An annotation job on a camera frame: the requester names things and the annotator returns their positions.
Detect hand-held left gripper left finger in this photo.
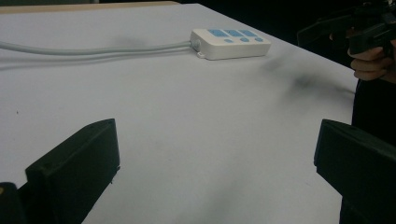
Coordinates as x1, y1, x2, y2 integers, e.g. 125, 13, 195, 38
18, 118, 121, 224

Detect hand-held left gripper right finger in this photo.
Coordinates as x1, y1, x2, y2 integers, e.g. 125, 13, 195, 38
313, 119, 396, 224

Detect white power strip blue sockets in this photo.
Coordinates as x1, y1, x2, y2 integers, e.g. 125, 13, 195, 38
190, 28, 272, 61

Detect grey power strip cable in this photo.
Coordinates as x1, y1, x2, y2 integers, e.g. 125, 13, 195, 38
0, 40, 194, 57

